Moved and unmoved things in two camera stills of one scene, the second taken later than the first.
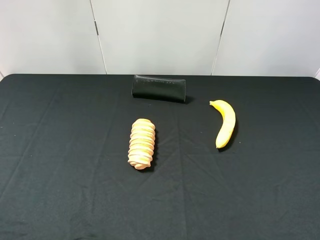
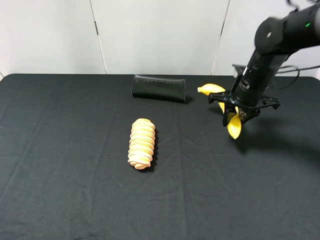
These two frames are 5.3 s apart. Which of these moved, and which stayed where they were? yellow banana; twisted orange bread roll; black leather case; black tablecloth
Moved: yellow banana
Stayed: black leather case; black tablecloth; twisted orange bread roll
